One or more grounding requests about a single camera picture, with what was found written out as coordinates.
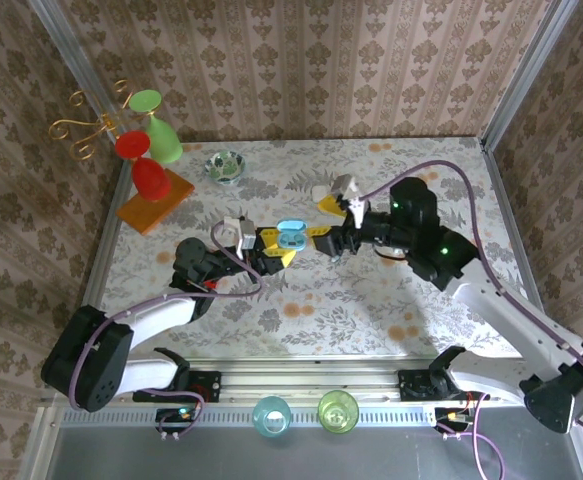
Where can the light blue earbud case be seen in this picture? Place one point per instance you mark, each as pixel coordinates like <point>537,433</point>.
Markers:
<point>291,235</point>

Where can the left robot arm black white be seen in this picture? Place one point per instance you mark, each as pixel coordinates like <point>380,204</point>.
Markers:
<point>156,315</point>

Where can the green leaf pattern bowl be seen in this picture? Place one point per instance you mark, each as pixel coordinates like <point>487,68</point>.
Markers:
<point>225,167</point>

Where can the red wine glass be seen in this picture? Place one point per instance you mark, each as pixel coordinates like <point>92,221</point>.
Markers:
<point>151,180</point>

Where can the green wine glass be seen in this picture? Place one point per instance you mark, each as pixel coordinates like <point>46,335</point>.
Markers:
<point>163,142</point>

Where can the small black circuit board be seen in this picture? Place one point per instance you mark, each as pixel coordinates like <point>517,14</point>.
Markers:
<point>446,417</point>
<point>171,415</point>

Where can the blue glass cup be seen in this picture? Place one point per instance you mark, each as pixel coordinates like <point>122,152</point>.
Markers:
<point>271,417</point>

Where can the green glass cup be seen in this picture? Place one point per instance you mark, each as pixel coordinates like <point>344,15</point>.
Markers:
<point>338,412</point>

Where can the grey metal sheet panel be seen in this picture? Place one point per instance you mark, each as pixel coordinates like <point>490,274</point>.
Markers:
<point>321,460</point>

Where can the aluminium table side rail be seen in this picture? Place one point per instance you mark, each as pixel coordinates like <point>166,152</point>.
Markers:
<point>501,195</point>
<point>102,240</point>

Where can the long aluminium mounting rail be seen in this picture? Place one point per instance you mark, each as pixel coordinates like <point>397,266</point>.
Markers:
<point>311,380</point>

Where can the aluminium corner post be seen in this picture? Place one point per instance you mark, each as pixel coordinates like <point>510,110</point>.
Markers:
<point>71,55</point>
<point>526,70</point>

